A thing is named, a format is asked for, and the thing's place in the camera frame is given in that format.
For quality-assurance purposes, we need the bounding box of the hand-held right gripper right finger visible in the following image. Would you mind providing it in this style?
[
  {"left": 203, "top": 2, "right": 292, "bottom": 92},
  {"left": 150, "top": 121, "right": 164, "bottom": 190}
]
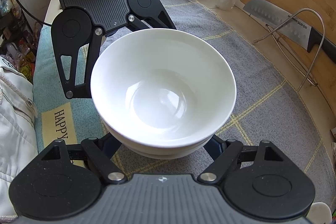
[{"left": 197, "top": 135, "right": 282, "bottom": 184}]

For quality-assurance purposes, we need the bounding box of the blue grey checked cloth mat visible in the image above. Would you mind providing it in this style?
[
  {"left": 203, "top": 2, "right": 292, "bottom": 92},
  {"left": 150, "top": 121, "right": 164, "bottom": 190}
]
[{"left": 33, "top": 0, "right": 332, "bottom": 214}]

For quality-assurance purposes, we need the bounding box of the metal wire rack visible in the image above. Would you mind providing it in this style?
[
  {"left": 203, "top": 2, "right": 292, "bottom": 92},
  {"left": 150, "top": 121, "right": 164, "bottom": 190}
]
[{"left": 253, "top": 9, "right": 326, "bottom": 92}]

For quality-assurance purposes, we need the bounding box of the person's white jacket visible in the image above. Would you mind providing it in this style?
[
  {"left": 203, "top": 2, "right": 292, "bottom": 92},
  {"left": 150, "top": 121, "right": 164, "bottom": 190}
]
[{"left": 0, "top": 57, "right": 39, "bottom": 218}]

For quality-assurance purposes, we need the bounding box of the black-handled kitchen knife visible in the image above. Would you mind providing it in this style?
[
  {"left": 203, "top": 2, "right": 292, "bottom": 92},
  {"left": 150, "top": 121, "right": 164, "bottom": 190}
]
[{"left": 243, "top": 0, "right": 336, "bottom": 64}]

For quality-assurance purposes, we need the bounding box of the pile of colourful packets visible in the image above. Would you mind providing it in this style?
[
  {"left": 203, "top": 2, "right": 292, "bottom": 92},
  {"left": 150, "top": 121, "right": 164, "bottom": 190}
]
[{"left": 0, "top": 0, "right": 37, "bottom": 83}]

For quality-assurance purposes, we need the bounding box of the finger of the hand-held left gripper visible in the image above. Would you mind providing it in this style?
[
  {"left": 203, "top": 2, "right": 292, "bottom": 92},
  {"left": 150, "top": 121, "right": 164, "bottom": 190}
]
[
  {"left": 127, "top": 4, "right": 177, "bottom": 31},
  {"left": 54, "top": 28, "right": 104, "bottom": 100}
]

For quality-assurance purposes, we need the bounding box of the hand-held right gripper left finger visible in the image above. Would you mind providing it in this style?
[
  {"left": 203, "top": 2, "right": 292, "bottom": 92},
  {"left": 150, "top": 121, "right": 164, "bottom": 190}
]
[{"left": 42, "top": 133, "right": 128, "bottom": 185}]

